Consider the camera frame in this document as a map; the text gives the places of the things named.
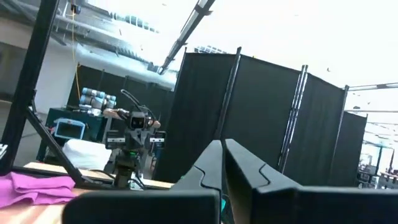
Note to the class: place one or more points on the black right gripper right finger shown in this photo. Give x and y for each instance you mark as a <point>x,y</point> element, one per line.
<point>245,174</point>

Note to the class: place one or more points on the dark green cabinet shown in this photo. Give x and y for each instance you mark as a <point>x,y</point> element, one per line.
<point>49,124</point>

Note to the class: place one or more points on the purple cloth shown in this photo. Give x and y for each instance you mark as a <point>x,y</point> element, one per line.
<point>31,189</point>

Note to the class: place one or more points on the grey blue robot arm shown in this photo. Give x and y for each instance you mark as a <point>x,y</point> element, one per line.
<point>96,99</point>

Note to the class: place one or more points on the black aluminium table frame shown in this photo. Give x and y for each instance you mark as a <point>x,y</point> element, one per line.
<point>28,77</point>

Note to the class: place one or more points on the white bundle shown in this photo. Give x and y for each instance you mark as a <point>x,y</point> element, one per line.
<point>85,154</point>

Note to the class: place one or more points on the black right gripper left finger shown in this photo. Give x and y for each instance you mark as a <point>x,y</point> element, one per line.
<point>208,171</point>

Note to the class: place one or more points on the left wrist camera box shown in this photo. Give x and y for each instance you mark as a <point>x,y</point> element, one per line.
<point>137,122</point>

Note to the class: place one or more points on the light blue teach pendant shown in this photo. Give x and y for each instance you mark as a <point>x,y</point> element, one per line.
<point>70,129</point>

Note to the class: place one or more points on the black folding partition screen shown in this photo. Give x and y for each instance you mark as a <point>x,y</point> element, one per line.
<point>264,118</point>

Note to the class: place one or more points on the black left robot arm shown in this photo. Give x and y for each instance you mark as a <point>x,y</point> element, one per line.
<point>124,171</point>

